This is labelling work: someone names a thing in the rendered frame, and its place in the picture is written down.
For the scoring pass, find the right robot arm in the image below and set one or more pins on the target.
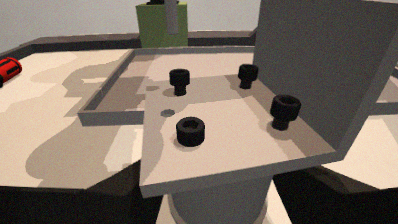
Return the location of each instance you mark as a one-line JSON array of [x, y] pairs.
[[155, 2]]

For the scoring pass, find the red screwdriver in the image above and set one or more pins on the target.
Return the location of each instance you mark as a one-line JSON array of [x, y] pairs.
[[9, 68]]

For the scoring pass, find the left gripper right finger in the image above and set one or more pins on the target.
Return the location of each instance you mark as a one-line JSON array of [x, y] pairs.
[[319, 195]]

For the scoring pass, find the black socket-head screw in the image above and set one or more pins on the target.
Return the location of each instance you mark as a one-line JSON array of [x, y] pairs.
[[190, 131], [179, 78], [284, 109], [247, 73]]

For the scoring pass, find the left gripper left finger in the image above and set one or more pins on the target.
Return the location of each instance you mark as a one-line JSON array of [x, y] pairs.
[[116, 200]]

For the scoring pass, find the grey shallow rectangular tray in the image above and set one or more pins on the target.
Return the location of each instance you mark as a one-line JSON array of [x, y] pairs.
[[124, 89]]

